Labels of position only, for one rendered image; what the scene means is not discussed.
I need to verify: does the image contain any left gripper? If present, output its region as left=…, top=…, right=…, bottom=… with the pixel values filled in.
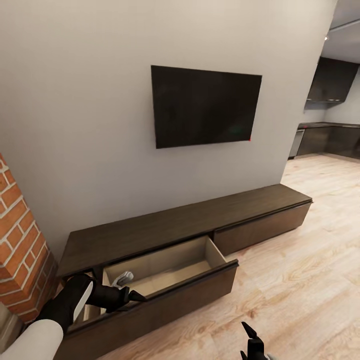
left=97, top=285, right=146, bottom=314

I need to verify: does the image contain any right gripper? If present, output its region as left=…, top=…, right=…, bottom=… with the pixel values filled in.
left=240, top=321, right=267, bottom=360

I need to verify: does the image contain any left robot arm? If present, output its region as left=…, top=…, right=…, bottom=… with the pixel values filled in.
left=0, top=271, right=146, bottom=360

